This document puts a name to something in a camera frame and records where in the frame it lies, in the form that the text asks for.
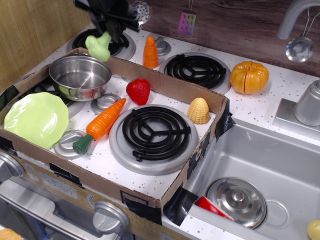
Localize silver toy faucet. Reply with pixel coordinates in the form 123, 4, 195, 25
273, 0, 320, 132

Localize yellow toy corn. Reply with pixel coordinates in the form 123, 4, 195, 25
187, 97, 210, 124

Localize silver oven knob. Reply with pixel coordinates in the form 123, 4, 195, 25
92, 200, 130, 235
0, 151, 25, 182

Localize silver stove knob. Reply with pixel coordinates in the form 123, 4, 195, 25
91, 93, 121, 115
53, 130, 86, 160
155, 36, 172, 57

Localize silver oven door handle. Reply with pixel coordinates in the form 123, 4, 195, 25
0, 180, 109, 240

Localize yellow toy lemon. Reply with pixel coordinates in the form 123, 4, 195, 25
307, 219, 320, 240

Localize front right black burner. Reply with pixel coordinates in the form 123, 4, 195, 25
109, 104, 199, 176

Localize silver stove knob back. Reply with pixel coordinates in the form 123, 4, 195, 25
155, 36, 172, 57

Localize small orange toy carrot tip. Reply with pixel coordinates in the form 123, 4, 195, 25
142, 36, 159, 69

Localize silver stove knob middle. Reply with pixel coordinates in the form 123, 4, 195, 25
91, 93, 121, 115

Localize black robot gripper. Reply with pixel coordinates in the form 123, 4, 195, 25
73, 0, 141, 43

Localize silver pot lid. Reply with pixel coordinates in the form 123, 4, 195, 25
205, 177, 267, 229

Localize stainless steel pot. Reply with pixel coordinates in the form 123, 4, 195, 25
48, 53, 112, 102

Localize brown cardboard fence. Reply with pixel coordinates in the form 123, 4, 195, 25
0, 57, 234, 223

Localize hanging silver strainer spoon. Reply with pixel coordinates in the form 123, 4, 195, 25
131, 0, 152, 25

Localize red toy strawberry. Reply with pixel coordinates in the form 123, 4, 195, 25
126, 78, 151, 106

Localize front left black burner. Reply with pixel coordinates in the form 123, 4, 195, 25
8, 76, 85, 118

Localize silver oven knob left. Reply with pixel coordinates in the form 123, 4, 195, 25
0, 151, 25, 182

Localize orange toy bread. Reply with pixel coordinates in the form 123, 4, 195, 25
0, 228, 22, 240

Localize back right black burner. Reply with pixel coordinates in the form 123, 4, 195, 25
159, 52, 231, 95

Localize hanging silver ladle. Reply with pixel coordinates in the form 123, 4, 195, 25
285, 8, 320, 63

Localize hanging purple spatula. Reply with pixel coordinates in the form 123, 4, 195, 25
177, 0, 196, 36

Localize orange toy carrot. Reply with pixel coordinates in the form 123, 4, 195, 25
72, 98, 127, 155

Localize light green plastic plate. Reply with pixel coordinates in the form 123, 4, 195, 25
3, 91, 70, 150

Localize grey toy sink basin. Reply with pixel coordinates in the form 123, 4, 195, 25
186, 120, 320, 240

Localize silver stove knob front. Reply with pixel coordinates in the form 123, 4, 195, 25
53, 130, 86, 160

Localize silver oven knob right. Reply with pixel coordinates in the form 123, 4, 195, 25
92, 200, 130, 235

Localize red toy pepper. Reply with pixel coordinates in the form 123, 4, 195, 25
195, 196, 235, 222

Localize light green toy broccoli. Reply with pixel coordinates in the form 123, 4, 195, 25
85, 31, 112, 63

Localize orange toy pumpkin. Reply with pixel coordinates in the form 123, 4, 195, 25
229, 61, 269, 95

